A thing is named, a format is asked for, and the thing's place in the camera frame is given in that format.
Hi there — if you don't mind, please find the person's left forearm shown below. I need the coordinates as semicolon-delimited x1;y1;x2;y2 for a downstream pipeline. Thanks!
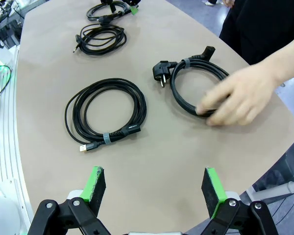
271;30;294;85

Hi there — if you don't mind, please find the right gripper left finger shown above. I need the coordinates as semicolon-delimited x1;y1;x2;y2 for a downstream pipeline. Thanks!
26;165;111;235

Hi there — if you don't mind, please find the black cable with bulky plug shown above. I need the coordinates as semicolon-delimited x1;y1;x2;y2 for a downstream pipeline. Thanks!
85;0;134;25

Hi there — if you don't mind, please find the black power cable with plug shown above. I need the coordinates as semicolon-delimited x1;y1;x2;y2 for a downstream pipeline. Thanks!
152;46;230;118

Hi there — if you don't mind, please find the person's left hand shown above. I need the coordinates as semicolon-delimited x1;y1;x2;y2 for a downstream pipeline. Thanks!
196;60;282;127

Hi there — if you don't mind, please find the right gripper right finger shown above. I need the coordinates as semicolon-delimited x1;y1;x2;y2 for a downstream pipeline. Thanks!
200;166;279;235

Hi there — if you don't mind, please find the black USB extension cable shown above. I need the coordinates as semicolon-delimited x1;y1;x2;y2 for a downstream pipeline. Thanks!
64;77;147;155

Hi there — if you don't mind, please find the person in black T-shirt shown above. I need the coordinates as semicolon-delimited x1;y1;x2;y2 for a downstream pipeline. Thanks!
219;0;294;66

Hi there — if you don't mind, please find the grey metal table frame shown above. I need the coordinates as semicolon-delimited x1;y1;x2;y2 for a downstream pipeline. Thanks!
253;180;294;204

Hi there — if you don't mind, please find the white ribbed robot platform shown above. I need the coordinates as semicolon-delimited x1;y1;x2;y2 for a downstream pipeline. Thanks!
0;44;31;235

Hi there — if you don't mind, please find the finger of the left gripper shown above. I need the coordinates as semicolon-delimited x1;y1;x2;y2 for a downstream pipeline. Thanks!
124;0;140;16
100;0;117;13

